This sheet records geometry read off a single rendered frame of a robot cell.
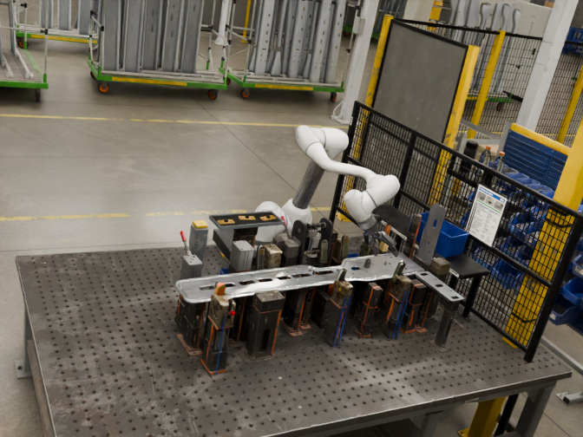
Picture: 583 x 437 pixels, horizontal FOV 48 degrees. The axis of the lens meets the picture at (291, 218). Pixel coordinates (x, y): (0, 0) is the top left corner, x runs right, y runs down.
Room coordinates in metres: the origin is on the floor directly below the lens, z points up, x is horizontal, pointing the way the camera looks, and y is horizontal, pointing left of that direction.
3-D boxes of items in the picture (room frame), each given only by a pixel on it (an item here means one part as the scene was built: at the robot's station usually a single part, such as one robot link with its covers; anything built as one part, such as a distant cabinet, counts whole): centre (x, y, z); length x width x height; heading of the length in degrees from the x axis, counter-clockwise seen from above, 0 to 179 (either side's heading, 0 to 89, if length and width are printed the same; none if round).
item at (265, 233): (3.64, 0.14, 0.92); 0.18 x 0.16 x 0.22; 127
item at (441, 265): (3.23, -0.84, 0.88); 0.08 x 0.08 x 0.36; 35
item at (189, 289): (2.90, -0.15, 1.00); 1.38 x 0.22 x 0.02; 125
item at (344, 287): (2.81, -0.31, 0.87); 0.12 x 0.09 x 0.35; 35
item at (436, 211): (3.32, -0.77, 1.17); 0.12 x 0.01 x 0.34; 35
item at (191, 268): (2.72, 0.42, 0.88); 0.11 x 0.10 x 0.36; 35
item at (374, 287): (2.93, -0.48, 0.84); 0.11 x 0.08 x 0.29; 35
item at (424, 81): (5.61, -0.82, 1.00); 1.34 x 0.14 x 2.00; 31
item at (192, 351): (2.56, 0.36, 0.84); 0.18 x 0.06 x 0.29; 35
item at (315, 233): (3.14, -0.12, 0.94); 0.18 x 0.13 x 0.49; 125
